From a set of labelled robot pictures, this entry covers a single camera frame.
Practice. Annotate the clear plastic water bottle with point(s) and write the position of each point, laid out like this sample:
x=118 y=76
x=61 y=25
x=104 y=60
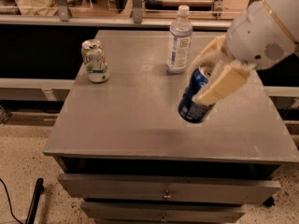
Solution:
x=179 y=42

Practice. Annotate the grey metal bracket left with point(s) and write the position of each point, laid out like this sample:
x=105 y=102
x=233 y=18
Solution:
x=63 y=10

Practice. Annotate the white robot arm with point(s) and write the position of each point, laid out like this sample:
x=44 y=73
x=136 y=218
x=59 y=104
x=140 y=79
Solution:
x=263 y=35

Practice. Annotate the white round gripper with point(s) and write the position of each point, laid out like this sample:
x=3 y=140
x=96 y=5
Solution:
x=257 y=37

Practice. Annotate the grey drawer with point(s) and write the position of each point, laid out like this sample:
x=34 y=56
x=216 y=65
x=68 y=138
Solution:
x=168 y=188
x=162 y=213

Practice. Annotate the grey top drawer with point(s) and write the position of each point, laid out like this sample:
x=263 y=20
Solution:
x=168 y=188

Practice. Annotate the blue pepsi can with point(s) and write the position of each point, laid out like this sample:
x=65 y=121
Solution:
x=187 y=108

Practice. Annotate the black floor post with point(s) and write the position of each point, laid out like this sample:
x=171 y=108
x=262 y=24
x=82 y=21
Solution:
x=39 y=188

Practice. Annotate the grey metal bracket middle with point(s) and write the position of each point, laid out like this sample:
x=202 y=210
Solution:
x=137 y=11

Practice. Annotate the white green 7up can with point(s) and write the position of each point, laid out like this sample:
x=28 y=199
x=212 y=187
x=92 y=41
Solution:
x=94 y=59

